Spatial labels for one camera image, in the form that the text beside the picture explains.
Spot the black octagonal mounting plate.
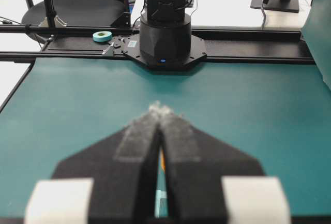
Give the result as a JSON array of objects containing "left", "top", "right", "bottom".
[{"left": 123, "top": 34, "right": 207, "bottom": 71}]

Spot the teal tape roll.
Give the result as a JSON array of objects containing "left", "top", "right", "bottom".
[{"left": 93, "top": 31, "right": 112, "bottom": 42}]

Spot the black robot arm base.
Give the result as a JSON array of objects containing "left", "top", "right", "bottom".
[{"left": 139, "top": 0, "right": 195, "bottom": 66}]

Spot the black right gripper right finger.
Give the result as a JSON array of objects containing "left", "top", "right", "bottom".
[{"left": 158, "top": 109, "right": 292, "bottom": 224}]

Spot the teal side panel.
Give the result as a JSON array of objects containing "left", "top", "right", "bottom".
[{"left": 302, "top": 0, "right": 330, "bottom": 87}]

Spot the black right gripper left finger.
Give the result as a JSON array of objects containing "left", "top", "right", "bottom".
[{"left": 24, "top": 110, "right": 161, "bottom": 224}]

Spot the black aluminium frame rail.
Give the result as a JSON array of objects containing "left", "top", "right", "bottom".
[{"left": 1, "top": 25, "right": 314, "bottom": 65}]

